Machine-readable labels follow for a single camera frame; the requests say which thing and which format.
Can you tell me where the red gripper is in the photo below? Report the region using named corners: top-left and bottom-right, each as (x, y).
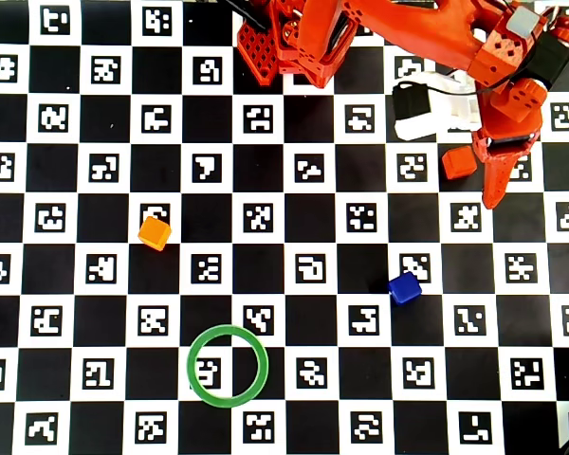
top-left (471, 81), bottom-right (549, 210)

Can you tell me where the red cube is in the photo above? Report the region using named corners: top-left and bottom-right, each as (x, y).
top-left (441, 145), bottom-right (479, 181)

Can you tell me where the blue cube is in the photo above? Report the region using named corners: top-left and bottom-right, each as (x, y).
top-left (387, 271), bottom-right (423, 305)

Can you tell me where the orange cube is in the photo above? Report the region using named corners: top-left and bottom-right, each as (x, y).
top-left (138, 215), bottom-right (173, 252)

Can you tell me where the red robot base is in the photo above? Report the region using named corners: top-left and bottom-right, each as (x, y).
top-left (235, 0), bottom-right (361, 91)

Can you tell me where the light grey block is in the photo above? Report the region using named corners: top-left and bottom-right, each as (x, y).
top-left (505, 5), bottom-right (545, 38)

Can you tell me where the black white checkerboard marker mat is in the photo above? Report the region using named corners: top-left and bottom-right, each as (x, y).
top-left (0, 0), bottom-right (569, 455)

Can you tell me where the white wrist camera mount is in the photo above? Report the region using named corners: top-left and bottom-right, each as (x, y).
top-left (392, 70), bottom-right (483, 142)

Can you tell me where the black camera cable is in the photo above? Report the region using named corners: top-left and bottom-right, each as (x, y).
top-left (395, 80), bottom-right (480, 96)

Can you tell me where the green ring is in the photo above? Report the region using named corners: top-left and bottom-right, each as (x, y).
top-left (186, 324), bottom-right (270, 409)

